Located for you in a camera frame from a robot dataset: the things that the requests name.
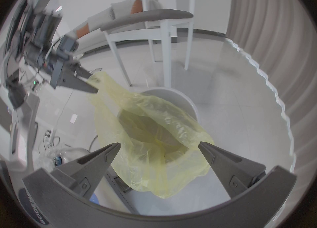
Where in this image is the pale grey sofa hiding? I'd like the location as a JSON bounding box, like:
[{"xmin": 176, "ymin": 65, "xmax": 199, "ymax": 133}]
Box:
[{"xmin": 64, "ymin": 0, "xmax": 164, "ymax": 57}]

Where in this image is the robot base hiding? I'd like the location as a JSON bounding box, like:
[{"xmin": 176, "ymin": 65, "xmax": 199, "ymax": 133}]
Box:
[{"xmin": 0, "ymin": 68, "xmax": 139, "ymax": 214}]

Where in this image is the crumpled clear plastic bag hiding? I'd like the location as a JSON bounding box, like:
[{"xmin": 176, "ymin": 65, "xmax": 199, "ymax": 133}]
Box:
[{"xmin": 37, "ymin": 146, "xmax": 92, "ymax": 173}]

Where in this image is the yellow plastic bag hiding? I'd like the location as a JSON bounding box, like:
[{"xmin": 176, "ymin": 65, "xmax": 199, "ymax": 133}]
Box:
[{"xmin": 87, "ymin": 71, "xmax": 215, "ymax": 199}]

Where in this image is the grey and white chair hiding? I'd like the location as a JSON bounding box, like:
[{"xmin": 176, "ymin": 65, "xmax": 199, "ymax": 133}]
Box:
[{"xmin": 100, "ymin": 0, "xmax": 198, "ymax": 87}]

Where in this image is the black cable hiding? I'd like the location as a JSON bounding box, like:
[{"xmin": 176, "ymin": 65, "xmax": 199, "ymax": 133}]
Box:
[{"xmin": 90, "ymin": 134, "xmax": 100, "ymax": 151}]

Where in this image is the pale beige curtain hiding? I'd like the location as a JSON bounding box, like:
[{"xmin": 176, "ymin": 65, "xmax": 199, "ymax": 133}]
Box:
[{"xmin": 225, "ymin": 0, "xmax": 317, "ymax": 175}]

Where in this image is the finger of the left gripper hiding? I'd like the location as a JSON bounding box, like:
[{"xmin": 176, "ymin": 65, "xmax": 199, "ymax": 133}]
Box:
[
  {"xmin": 58, "ymin": 75, "xmax": 99, "ymax": 94},
  {"xmin": 72, "ymin": 64, "xmax": 94, "ymax": 80}
]

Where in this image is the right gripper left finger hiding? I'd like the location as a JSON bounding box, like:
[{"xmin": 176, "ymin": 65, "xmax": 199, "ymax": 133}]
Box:
[{"xmin": 51, "ymin": 142, "xmax": 121, "ymax": 200}]

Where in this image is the white trash bin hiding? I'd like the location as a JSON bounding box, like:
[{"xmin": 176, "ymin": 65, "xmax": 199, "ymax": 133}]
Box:
[{"xmin": 116, "ymin": 87, "xmax": 199, "ymax": 173}]

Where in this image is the orange cushion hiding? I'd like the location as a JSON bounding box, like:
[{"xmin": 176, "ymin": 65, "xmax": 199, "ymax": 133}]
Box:
[
  {"xmin": 131, "ymin": 0, "xmax": 144, "ymax": 15},
  {"xmin": 76, "ymin": 24, "xmax": 89, "ymax": 38}
]

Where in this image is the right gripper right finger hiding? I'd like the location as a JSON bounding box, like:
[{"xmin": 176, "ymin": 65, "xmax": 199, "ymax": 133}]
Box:
[{"xmin": 198, "ymin": 141, "xmax": 267, "ymax": 200}]

